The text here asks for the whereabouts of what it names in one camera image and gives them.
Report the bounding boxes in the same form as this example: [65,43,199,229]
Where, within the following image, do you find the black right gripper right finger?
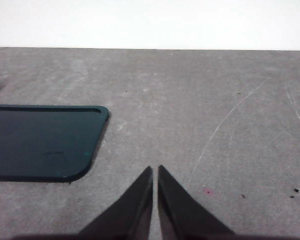
[157,164,237,240]

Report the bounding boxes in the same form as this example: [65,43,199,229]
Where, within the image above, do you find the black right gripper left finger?
[77,166,154,240]

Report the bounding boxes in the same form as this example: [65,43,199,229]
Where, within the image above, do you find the black rectangular tray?
[0,104,110,183]

